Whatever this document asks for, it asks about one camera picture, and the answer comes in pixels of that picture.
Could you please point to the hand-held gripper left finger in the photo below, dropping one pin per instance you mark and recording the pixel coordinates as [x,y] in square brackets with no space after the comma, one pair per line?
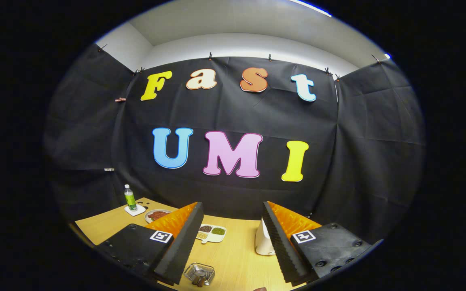
[180,246]

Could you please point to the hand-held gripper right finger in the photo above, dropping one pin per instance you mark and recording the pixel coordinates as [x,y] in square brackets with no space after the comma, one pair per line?
[282,246]

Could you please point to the white toaster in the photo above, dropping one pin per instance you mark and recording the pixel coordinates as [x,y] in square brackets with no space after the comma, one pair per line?
[262,242]

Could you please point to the white divided dish with beans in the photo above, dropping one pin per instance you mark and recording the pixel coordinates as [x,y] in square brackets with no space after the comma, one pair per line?
[212,232]

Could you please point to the white plate with meat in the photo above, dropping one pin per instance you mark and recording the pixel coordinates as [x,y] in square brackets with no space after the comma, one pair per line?
[157,215]

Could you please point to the white square coaster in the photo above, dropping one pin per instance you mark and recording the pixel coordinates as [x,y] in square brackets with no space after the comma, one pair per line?
[140,211]

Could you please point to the green plastic bottle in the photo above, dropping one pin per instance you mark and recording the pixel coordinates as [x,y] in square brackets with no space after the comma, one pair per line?
[130,200]

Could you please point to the pink clip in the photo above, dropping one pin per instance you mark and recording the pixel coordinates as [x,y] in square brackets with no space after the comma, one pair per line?
[120,99]

